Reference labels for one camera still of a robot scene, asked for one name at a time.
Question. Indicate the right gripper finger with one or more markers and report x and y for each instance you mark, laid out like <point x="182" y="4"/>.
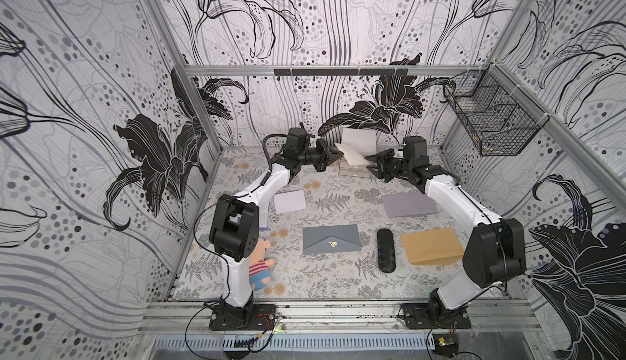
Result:
<point x="380" y="158"/>
<point x="376" y="170"/>

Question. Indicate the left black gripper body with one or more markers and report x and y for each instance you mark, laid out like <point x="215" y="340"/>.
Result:
<point x="315" y="155"/>

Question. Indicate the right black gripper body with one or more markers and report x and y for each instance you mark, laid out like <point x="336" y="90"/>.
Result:
<point x="384" y="167"/>

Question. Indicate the tan kraft envelope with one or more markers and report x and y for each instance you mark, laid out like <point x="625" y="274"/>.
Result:
<point x="439" y="246"/>

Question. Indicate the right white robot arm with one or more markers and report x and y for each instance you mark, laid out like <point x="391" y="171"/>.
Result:
<point x="495" y="252"/>

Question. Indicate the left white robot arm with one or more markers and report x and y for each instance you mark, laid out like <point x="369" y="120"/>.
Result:
<point x="234" y="232"/>

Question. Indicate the dark grey envelope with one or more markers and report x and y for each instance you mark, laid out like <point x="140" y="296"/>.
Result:
<point x="331" y="239"/>

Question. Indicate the white mini drawer box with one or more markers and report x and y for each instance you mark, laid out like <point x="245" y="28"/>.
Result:
<point x="355" y="145"/>

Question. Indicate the black remote control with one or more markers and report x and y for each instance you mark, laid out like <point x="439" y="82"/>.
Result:
<point x="386" y="251"/>

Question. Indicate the pig plush toy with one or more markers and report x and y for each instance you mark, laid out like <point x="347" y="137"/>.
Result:
<point x="260" y="267"/>

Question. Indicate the small green circuit board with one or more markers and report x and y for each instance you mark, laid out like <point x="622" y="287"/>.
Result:
<point x="445" y="345"/>

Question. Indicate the black wall bar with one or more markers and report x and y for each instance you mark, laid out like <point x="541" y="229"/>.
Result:
<point x="351" y="71"/>

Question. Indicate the black wire basket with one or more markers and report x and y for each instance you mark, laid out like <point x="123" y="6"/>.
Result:
<point x="492" y="113"/>

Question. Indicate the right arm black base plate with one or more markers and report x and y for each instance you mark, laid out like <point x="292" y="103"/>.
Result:
<point x="433" y="314"/>

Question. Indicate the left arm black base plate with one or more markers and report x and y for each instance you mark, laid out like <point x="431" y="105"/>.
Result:
<point x="251" y="317"/>

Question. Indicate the white slotted cable duct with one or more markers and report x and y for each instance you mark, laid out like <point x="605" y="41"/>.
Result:
<point x="301" y="343"/>

